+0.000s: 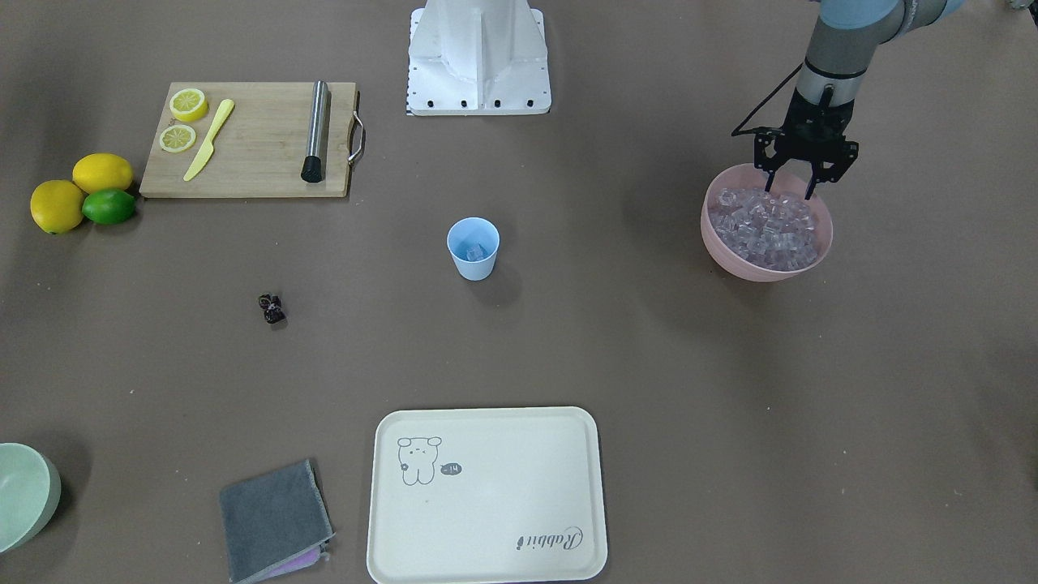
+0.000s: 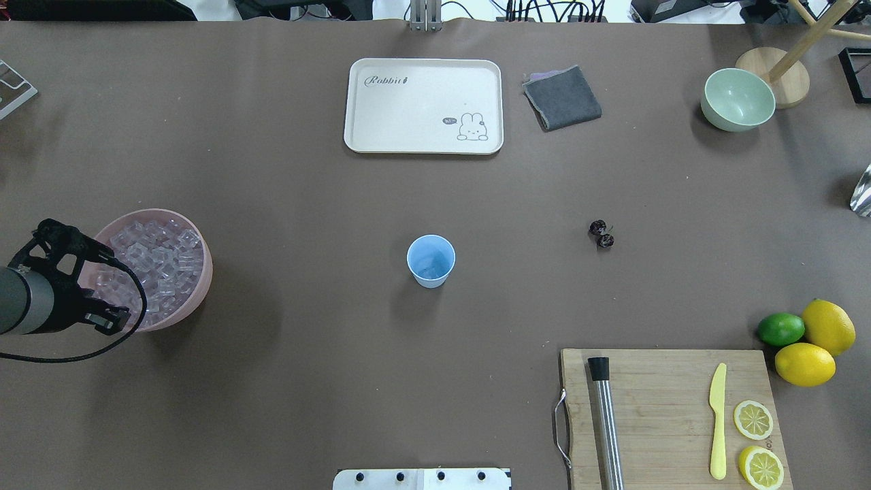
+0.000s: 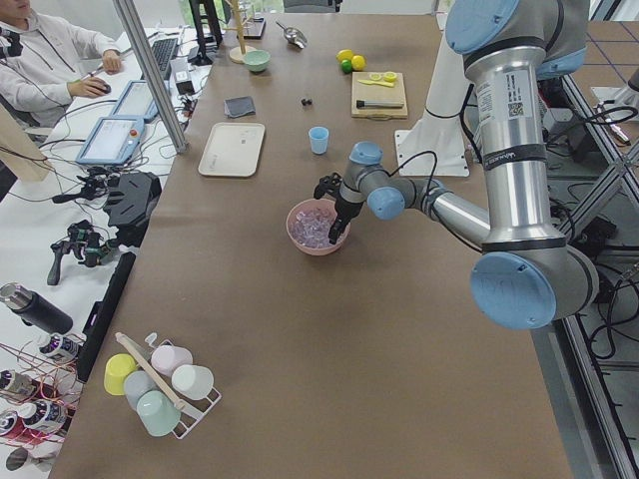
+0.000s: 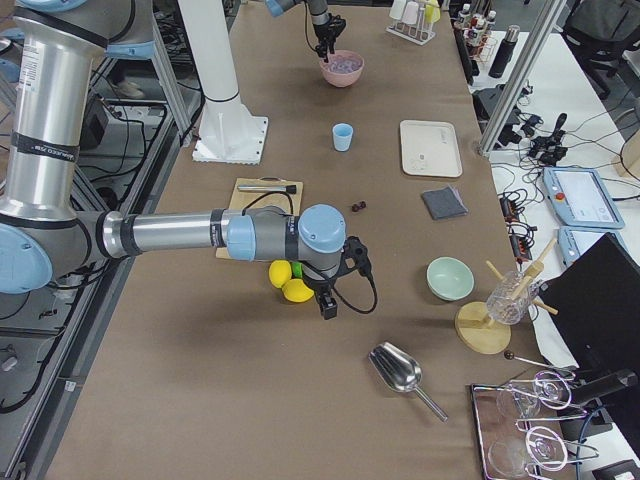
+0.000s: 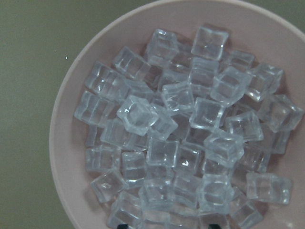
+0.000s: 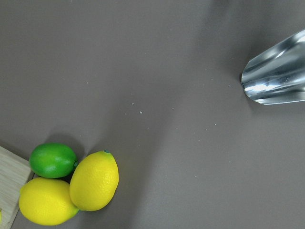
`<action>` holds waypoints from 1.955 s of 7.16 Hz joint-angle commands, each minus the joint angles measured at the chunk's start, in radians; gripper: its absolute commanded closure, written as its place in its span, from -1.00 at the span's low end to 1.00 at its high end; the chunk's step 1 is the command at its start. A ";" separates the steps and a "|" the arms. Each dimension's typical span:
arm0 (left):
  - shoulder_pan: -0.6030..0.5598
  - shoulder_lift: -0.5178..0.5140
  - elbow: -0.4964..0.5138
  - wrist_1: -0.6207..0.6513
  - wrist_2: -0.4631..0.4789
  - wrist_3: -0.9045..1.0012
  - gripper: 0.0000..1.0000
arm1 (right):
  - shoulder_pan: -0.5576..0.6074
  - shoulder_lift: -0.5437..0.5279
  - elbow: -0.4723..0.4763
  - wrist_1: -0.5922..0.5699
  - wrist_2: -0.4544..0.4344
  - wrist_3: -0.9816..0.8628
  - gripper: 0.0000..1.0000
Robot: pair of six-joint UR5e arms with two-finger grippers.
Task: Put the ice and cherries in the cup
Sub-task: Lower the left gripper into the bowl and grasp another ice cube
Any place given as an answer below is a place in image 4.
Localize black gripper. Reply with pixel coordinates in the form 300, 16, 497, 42
303, 270, 343, 300
313, 13, 346, 62

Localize pile of clear ice cubes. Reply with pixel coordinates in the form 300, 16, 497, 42
324, 54, 363, 75

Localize white plastic cup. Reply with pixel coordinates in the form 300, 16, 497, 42
389, 0, 406, 21

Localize light blue plastic cup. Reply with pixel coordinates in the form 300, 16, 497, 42
332, 123, 354, 152

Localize pink plastic cup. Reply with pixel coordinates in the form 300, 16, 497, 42
401, 1, 420, 26

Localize dark red cherries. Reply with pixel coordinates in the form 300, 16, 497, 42
351, 201, 367, 212

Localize yellow plastic cup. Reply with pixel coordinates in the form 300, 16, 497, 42
424, 0, 441, 24

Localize metal ice scoop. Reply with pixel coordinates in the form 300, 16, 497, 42
368, 341, 449, 422

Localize wooden cup tree stand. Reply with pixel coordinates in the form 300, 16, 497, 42
455, 238, 558, 354

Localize pink bowl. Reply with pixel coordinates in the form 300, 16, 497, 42
319, 50, 364, 88

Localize yellow lemon outer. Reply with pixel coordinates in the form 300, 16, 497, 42
281, 278, 314, 303

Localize green lime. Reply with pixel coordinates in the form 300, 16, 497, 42
290, 262, 303, 278

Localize yellow lemon near board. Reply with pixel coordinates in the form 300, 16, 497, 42
268, 260, 293, 289

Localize wooden cutting board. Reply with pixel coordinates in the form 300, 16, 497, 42
212, 178, 303, 261

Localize steel muddler black tip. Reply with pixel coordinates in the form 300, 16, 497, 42
236, 184, 298, 194

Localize mint green bowl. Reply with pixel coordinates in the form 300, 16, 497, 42
426, 257, 475, 301

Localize cream rabbit tray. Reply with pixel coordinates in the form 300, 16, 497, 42
399, 120, 463, 178

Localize grey folded cloth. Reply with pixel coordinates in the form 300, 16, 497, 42
421, 186, 468, 220

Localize black water bottle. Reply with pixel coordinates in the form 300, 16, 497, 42
488, 25, 520, 79

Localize clear glass on stand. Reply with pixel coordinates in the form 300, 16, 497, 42
486, 271, 540, 325

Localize metal tray with glasses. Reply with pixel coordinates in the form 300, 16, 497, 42
470, 370, 599, 479

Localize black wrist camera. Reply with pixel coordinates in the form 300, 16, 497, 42
318, 295, 338, 320

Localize white wire cup rack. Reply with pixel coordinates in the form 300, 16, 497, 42
386, 0, 435, 46

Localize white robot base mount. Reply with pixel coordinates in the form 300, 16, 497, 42
183, 1, 268, 165

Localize aluminium frame post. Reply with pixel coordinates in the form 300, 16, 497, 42
478, 0, 566, 158

